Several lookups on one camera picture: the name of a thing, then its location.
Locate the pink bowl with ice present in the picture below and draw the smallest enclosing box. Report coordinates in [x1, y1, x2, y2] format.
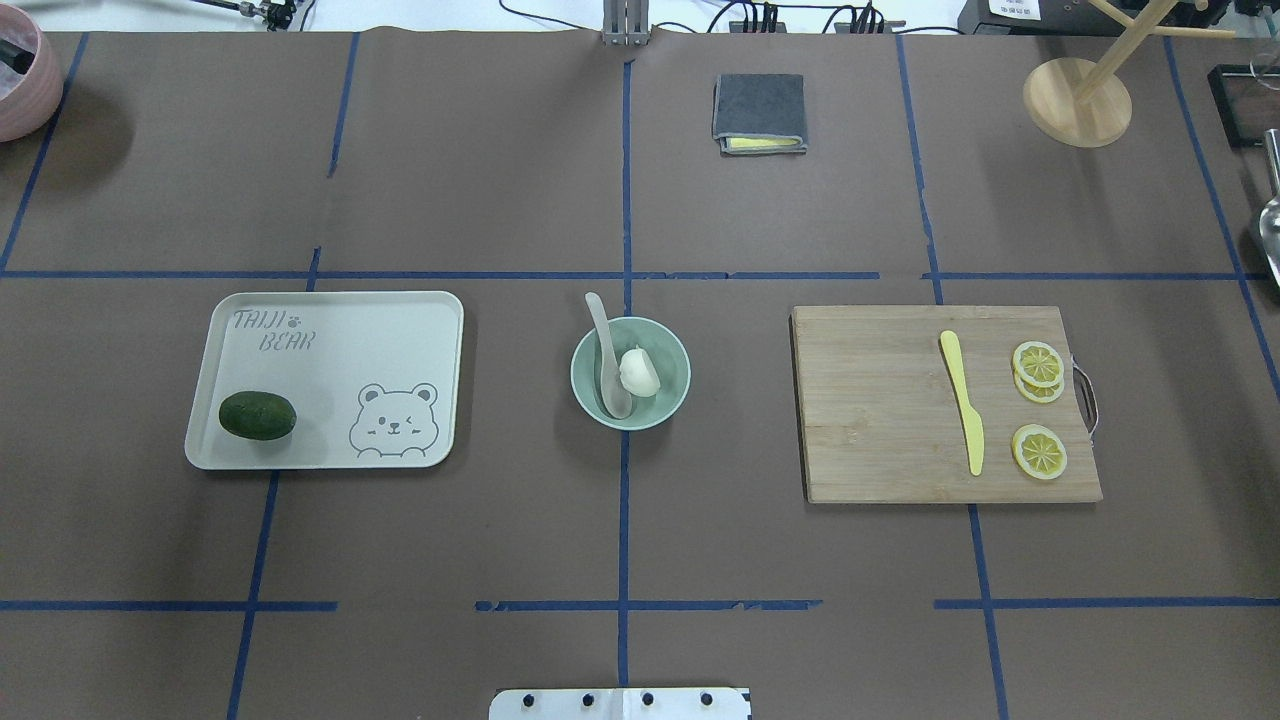
[1, 3, 65, 143]

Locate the wooden cutting board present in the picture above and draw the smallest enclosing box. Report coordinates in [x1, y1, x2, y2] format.
[791, 305, 1103, 503]

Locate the double lemon slice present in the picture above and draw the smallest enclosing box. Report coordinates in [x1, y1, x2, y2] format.
[1011, 340, 1066, 404]

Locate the black box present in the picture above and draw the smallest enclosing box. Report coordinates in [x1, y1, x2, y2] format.
[955, 1, 1238, 38]

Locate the white steamed bun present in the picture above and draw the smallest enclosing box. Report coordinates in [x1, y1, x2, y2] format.
[620, 347, 662, 398]

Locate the metal scoop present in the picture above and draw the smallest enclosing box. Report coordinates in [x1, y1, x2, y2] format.
[1257, 129, 1279, 287]

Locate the white bear tray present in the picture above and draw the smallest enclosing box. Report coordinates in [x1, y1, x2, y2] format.
[186, 291, 465, 470]

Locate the grey folded cloth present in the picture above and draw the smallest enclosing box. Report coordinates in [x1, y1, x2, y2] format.
[710, 73, 809, 156]

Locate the black tripod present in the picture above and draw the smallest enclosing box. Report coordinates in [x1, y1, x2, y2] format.
[196, 0, 298, 32]

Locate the white ceramic spoon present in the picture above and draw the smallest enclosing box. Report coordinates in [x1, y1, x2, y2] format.
[584, 292, 634, 419]

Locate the aluminium frame post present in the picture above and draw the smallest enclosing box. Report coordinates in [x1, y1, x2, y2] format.
[602, 0, 652, 47]

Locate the green ceramic bowl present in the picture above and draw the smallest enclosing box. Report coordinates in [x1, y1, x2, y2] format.
[570, 316, 691, 430]

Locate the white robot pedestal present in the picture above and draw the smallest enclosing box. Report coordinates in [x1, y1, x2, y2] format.
[488, 687, 753, 719]

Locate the wooden mug tree stand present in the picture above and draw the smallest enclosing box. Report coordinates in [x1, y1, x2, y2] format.
[1021, 1, 1236, 149]

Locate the yellow plastic knife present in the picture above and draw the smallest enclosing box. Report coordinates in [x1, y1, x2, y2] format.
[940, 329, 986, 477]

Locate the green avocado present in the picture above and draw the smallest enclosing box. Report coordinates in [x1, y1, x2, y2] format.
[218, 391, 297, 442]

